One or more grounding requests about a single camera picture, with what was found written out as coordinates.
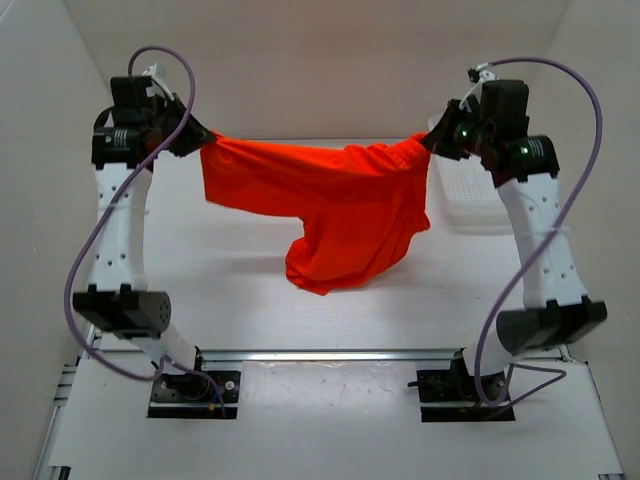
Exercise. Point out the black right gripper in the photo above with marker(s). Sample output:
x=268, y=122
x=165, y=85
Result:
x=439, y=139

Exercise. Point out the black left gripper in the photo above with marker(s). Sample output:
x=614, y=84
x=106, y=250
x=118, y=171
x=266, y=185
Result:
x=195, y=134

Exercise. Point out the orange mesh shorts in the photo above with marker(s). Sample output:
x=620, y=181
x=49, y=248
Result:
x=360, y=206

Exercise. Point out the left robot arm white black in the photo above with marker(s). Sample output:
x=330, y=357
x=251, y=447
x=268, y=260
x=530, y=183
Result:
x=145, y=117

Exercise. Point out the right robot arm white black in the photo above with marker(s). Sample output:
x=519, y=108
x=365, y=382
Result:
x=491, y=122

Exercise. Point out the white plastic basket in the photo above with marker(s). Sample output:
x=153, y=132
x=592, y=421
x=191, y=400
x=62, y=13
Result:
x=471, y=203

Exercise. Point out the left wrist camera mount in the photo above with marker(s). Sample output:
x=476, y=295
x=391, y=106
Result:
x=156, y=73

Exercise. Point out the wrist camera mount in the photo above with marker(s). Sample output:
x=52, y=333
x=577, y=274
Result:
x=477, y=77
x=156, y=73

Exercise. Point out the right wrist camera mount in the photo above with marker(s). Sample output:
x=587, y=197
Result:
x=477, y=77

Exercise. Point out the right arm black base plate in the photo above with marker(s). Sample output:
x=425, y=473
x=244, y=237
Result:
x=444, y=398

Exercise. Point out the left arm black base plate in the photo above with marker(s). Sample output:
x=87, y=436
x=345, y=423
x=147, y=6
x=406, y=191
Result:
x=193, y=397

